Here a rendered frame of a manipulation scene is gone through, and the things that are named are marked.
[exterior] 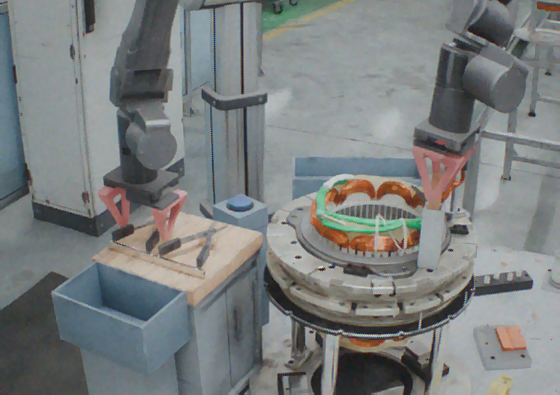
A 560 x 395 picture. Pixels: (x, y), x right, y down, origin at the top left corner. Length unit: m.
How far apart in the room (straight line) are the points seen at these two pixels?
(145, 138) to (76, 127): 2.32
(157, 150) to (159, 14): 0.18
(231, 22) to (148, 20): 0.48
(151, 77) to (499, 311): 0.87
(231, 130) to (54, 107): 1.95
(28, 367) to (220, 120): 1.48
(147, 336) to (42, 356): 1.76
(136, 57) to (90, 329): 0.38
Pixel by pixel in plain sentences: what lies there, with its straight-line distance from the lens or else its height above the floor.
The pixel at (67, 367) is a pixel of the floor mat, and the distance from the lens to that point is 2.66.
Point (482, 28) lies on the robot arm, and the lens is 0.94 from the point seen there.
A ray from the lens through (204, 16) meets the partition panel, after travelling 5.00.
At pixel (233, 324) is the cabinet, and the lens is 1.20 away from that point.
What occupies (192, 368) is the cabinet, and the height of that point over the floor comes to 0.92.
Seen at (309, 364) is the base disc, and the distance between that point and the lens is 1.33.
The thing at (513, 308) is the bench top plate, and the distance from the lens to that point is 1.57.
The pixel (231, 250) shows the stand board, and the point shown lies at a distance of 1.14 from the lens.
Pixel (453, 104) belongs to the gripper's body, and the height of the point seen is 1.34.
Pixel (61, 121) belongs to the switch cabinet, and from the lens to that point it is 3.35.
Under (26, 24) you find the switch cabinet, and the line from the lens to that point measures 3.35.
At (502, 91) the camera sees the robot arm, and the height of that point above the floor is 1.38.
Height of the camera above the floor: 1.63
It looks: 24 degrees down
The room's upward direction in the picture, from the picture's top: straight up
